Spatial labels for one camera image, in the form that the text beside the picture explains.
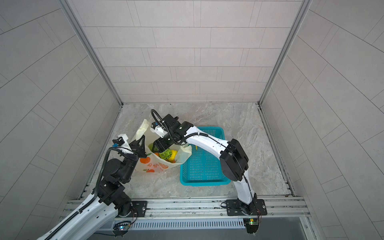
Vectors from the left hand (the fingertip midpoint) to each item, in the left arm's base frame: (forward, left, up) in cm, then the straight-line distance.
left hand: (148, 135), depth 68 cm
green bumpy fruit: (-3, -6, -16) cm, 17 cm away
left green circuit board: (-34, +10, -22) cm, 42 cm away
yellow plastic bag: (-8, 0, -16) cm, 17 cm away
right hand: (0, -2, -11) cm, 11 cm away
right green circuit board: (-32, -48, -24) cm, 63 cm away
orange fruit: (-7, -4, -6) cm, 10 cm away
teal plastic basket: (-6, -27, -26) cm, 37 cm away
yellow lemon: (-1, -9, -20) cm, 22 cm away
